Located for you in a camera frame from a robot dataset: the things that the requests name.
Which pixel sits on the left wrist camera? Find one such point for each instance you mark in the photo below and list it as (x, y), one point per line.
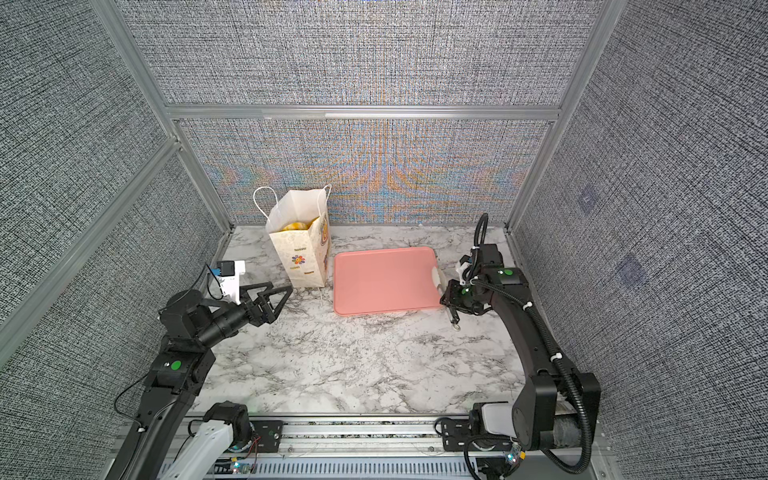
(227, 275)

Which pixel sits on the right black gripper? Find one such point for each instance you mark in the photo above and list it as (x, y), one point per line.
(452, 290)

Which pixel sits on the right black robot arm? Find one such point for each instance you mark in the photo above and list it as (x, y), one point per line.
(556, 411)

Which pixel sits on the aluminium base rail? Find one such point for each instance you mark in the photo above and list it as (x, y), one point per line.
(228, 428)

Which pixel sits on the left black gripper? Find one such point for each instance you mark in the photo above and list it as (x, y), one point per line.
(269, 316)

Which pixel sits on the twisted yellow fake bread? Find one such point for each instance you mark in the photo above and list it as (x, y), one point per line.
(297, 226)

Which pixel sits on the pink plastic tray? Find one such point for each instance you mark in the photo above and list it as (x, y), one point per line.
(384, 281)

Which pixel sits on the aluminium cage frame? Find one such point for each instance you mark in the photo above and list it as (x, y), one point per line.
(142, 140)

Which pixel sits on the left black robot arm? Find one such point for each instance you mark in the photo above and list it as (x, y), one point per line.
(194, 325)

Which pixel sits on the white printed paper bag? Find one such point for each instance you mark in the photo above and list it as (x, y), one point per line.
(303, 254)

